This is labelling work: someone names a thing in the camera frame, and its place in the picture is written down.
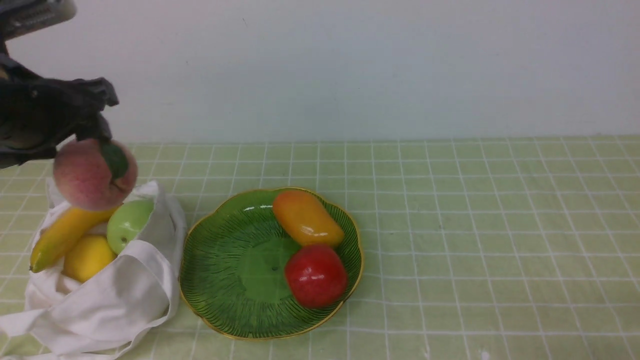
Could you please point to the yellow banana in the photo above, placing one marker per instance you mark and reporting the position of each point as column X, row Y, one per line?
column 59, row 238

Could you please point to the orange yellow mango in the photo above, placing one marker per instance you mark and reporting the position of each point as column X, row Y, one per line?
column 305, row 219

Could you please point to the white cloth bag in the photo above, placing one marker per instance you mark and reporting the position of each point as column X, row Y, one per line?
column 109, row 314

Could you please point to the green apple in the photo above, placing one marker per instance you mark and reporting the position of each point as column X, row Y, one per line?
column 127, row 222

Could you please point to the yellow lemon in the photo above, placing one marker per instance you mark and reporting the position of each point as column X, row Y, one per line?
column 89, row 256

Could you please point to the pink peach with leaf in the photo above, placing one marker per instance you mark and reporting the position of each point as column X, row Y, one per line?
column 94, row 176

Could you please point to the red apple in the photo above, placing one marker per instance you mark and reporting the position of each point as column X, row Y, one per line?
column 316, row 276

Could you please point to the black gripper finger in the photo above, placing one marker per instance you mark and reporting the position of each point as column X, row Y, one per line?
column 94, row 126

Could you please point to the green leaf-shaped plate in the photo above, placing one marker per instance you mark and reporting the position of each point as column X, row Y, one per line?
column 232, row 274

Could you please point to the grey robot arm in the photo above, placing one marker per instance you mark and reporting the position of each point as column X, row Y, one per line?
column 23, row 17

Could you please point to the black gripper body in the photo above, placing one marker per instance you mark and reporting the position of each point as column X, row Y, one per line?
column 37, row 113

